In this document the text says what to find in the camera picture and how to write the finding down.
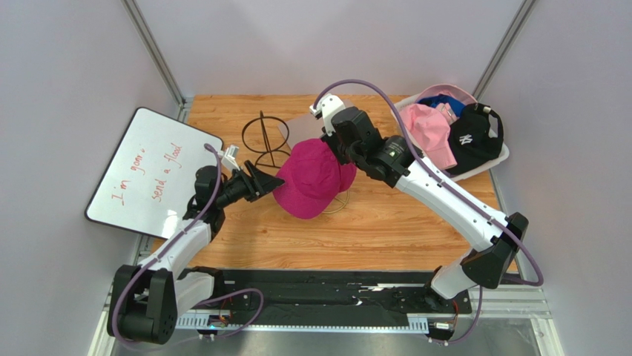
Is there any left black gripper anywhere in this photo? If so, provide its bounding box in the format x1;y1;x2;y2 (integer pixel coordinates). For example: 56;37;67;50
215;159;284;208

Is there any magenta baseball cap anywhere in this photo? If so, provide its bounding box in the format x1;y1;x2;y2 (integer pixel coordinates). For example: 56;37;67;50
273;139;358;220

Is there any pink bucket hat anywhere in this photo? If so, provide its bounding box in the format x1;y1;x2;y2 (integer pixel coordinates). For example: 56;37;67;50
398;104;457;170

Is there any black NY baseball cap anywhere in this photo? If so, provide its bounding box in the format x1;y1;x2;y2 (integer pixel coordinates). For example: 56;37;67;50
446;103;504;176

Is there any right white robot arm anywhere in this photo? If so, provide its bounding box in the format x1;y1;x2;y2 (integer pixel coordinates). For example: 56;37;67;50
316;106;528;300

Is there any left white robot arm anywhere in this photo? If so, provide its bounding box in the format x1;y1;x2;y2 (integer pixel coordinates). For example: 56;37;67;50
107;161;285;345

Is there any white plastic basket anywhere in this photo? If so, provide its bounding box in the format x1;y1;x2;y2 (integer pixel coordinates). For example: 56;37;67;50
395;94;509;181

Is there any grey flat board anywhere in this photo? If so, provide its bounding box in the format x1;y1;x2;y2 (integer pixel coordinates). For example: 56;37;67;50
278;99;354;153

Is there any blue hat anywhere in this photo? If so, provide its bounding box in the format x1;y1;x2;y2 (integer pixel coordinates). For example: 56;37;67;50
416;94;466;118

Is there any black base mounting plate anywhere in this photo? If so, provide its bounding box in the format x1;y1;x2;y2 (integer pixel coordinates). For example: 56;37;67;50
170;267;524;328

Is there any light pink cap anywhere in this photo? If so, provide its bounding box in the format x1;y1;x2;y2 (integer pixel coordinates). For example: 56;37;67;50
417;84;477;105

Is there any white whiteboard with red writing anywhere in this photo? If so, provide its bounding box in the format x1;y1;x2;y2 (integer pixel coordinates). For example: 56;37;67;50
85;108;223;239

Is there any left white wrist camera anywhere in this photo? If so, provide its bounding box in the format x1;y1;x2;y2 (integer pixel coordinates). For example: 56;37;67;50
219;145;241;172

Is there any gold wire hat stand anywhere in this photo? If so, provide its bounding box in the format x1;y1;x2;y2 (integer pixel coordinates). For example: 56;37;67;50
323;191;350;214

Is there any black wire hat stand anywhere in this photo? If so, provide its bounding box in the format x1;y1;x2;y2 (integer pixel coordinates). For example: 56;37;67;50
241;111;290;170

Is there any left corner aluminium post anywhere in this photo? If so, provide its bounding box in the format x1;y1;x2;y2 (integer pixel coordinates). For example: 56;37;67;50
122;0;186;108

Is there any corner aluminium post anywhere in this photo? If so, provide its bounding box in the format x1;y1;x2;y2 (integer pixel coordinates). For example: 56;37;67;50
122;0;186;108
473;0;538;99

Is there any right corner aluminium post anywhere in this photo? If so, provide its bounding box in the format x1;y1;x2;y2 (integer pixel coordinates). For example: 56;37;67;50
473;0;538;99

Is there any aluminium frame rail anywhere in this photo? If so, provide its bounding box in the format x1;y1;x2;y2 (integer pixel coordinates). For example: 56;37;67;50
88;277;564;356

